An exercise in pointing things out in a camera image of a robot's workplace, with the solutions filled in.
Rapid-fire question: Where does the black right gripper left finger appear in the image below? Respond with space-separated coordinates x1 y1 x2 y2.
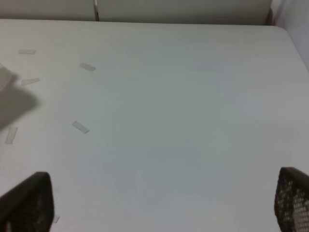
0 172 54 232

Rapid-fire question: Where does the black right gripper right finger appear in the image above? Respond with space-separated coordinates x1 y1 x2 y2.
274 167 309 232

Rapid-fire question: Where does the white short sleeve t-shirt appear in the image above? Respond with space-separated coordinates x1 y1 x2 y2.
0 65 38 131

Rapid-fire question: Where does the clear tape piece lower left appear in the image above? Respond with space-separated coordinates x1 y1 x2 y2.
5 127 18 145

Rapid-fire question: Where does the clear tape piece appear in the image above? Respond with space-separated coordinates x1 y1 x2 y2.
80 63 96 72
72 121 89 134
5 127 18 145

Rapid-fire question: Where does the clear tape piece bottom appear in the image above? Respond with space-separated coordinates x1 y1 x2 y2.
72 121 89 134

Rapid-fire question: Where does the clear tape piece right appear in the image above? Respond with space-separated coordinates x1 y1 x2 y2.
80 63 96 72

